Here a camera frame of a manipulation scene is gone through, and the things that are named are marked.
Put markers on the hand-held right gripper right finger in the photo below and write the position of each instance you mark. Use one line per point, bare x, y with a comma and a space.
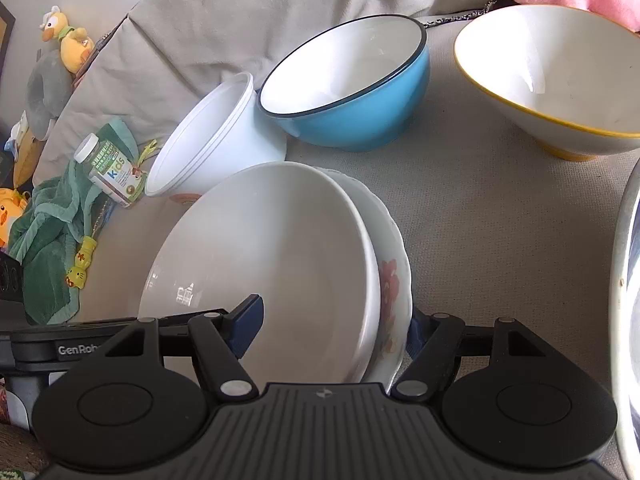
414, 334

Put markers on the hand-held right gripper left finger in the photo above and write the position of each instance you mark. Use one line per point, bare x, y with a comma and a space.
247, 325

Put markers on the floral scalloped white plate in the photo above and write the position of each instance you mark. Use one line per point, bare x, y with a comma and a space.
392, 270

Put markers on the plain white bowl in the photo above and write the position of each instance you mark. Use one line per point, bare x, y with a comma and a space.
280, 250

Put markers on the white plastic bowl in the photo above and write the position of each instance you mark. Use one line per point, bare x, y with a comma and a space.
220, 130

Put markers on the blue bowl with white inside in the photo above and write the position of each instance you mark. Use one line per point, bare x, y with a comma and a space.
360, 115

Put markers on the white bowl with yellow rim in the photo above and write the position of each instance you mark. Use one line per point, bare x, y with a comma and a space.
550, 70

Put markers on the yellow cat clip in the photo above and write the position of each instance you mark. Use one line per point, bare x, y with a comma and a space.
80, 265

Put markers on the green towel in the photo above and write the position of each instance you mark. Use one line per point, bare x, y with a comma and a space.
50, 240

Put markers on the orange duck toy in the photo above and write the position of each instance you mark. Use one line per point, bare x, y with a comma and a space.
10, 215

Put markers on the supplement bottle with white cap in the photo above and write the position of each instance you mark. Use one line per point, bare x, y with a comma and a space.
112, 175

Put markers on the yellow-green ribbon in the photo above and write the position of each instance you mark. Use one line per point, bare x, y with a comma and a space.
147, 152

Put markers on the grey plush pillow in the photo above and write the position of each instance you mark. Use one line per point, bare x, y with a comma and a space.
40, 95

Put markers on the yellow duck plush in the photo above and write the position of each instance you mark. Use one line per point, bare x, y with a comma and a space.
70, 40

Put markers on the dark picture frame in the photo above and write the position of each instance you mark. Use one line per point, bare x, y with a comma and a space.
5, 35

